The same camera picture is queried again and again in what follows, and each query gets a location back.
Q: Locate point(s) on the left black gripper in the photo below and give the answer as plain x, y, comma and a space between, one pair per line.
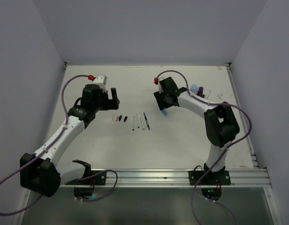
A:
110, 104

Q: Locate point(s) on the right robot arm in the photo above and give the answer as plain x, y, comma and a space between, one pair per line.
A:
220, 123

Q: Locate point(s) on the aluminium front rail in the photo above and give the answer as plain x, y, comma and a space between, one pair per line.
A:
179, 178

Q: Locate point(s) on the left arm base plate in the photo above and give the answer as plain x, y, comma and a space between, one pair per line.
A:
98, 177

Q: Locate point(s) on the blue ink gel pen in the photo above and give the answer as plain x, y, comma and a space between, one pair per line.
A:
146, 120

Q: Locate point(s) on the light blue highlighter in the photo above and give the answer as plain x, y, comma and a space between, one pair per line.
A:
194, 88

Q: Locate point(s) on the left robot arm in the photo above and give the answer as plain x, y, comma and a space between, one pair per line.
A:
41, 172

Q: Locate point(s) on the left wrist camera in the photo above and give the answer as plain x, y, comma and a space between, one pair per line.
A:
101, 81

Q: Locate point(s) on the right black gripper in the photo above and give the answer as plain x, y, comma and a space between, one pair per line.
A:
158, 95

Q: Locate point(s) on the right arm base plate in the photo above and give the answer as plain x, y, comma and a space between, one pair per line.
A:
198, 177

